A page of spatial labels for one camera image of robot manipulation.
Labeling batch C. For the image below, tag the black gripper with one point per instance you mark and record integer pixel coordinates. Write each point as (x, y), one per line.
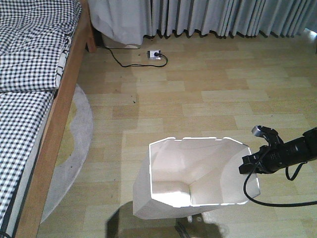
(273, 159)

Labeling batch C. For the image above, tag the white plastic trash bin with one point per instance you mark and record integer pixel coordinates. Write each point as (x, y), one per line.
(183, 177)

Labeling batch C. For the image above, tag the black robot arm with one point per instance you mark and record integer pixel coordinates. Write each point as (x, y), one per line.
(302, 149)

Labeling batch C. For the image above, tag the white floor power strip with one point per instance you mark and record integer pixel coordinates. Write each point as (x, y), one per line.
(154, 54)

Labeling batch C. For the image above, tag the grey round rug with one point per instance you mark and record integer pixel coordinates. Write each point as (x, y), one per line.
(73, 150)

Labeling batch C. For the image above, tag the grey pleated curtain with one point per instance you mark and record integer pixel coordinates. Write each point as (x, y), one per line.
(129, 21)

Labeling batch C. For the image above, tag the black white checkered bedding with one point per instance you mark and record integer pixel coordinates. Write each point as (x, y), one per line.
(35, 41)

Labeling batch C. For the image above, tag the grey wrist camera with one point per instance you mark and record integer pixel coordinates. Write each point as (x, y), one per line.
(269, 134)

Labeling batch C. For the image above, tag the wooden bed frame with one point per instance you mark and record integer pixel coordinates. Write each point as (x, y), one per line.
(31, 213)

